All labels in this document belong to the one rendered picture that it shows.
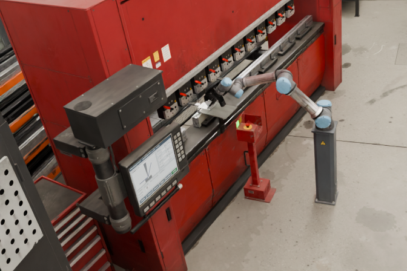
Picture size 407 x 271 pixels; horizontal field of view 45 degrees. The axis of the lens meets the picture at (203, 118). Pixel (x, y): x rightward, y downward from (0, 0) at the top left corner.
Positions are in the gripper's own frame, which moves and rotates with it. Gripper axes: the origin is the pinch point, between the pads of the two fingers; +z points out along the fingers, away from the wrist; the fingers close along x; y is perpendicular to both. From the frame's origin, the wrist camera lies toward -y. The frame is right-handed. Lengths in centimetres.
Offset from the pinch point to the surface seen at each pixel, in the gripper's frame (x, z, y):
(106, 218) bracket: 150, -34, -12
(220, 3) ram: -38, -54, 50
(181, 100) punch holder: 30.1, -15.6, 16.7
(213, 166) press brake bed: 20, 31, -36
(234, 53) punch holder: -50, -16, 19
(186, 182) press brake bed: 56, 23, -30
